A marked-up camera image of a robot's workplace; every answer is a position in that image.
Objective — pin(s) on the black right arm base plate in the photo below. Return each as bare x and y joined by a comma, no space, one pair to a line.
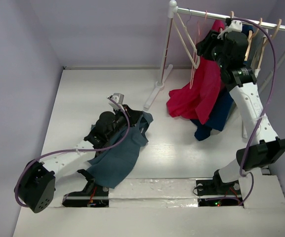
209,196

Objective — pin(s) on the navy blue t-shirt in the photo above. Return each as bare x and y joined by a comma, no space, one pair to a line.
218,116

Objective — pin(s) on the wooden hanger with grey shirt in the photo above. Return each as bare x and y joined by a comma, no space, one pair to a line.
264,44

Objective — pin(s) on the magenta red t-shirt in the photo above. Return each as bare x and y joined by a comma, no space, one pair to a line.
197,98

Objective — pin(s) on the pale grey-green t-shirt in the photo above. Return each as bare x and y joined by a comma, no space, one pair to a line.
254,61

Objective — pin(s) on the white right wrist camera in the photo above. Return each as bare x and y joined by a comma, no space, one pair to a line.
232,25

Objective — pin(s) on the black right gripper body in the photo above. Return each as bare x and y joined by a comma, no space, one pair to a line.
204,45

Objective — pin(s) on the teal blue t-shirt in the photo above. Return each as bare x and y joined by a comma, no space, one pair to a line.
112,166

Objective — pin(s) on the cream plastic hanger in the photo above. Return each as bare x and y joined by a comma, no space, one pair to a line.
194,58

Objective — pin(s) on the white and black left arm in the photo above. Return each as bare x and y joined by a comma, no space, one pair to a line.
35,187

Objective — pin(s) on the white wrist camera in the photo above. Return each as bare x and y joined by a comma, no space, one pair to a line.
232,25
116,101

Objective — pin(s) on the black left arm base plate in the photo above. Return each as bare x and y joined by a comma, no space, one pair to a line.
92,195

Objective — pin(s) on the wooden hanger with navy shirt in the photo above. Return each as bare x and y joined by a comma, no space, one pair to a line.
254,37

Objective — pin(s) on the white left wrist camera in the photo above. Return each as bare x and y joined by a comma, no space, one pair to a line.
116,101

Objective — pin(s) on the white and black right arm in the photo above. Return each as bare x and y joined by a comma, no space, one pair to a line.
264,146

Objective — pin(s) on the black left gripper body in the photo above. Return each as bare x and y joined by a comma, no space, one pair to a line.
120,121

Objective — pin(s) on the white clothes rack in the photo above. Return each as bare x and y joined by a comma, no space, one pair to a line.
246,97

